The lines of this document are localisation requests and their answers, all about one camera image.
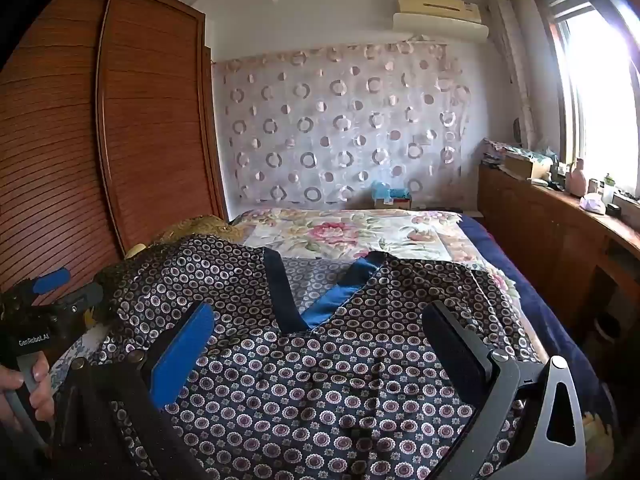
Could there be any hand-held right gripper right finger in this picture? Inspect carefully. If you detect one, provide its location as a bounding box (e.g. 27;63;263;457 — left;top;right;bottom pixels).
421;300;588;480

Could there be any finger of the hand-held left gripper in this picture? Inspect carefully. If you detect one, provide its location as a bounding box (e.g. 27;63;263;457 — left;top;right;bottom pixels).
64;282;105;312
31;267;72;295

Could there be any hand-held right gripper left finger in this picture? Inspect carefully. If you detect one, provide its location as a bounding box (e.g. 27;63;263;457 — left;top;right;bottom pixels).
50;301;216;480

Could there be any dark blue circle-print shirt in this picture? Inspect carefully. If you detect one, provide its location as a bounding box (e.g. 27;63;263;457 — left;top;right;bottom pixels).
95;234;546;480

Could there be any person's left hand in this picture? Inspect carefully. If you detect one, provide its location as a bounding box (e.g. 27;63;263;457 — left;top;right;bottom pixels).
0;355;57;433

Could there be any white blue-floral sheet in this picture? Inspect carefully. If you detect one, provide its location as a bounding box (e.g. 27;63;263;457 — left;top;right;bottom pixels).
50;322;118;396

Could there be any dark blue blanket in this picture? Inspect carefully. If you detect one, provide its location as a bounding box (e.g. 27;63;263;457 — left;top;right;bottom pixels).
457;215;616;436

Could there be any wooden side cabinet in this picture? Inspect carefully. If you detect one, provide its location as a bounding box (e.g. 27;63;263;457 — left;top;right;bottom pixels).
477;160;640;376

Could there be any floral bedsheet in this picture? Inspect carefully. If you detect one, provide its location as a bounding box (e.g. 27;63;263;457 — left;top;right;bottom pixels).
230;207;526;311

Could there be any cardboard tissue box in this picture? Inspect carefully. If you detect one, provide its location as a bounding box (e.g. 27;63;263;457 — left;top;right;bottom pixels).
372;181;413;211

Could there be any wooden box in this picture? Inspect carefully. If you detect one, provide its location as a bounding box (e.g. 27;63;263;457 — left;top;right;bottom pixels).
502;152;553;181

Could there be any wooden headboard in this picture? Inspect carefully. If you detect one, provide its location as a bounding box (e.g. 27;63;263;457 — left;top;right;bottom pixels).
0;0;228;311

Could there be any crumpled white tissue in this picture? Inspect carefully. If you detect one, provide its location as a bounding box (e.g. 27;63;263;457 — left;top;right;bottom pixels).
580;194;608;216

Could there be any pink bottle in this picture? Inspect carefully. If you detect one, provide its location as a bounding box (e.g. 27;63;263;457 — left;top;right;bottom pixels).
570;158;588;197

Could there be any white curtain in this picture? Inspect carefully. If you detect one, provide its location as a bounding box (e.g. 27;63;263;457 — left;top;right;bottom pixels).
487;0;538;146

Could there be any bright window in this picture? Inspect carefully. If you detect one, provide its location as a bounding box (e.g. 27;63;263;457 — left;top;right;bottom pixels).
530;0;640;196

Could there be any white air conditioner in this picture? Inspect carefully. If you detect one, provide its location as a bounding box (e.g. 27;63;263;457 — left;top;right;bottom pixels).
392;0;488;43

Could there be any circle-patterned wall cloth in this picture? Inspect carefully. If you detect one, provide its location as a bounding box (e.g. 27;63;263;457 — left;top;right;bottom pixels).
212;40;473;206

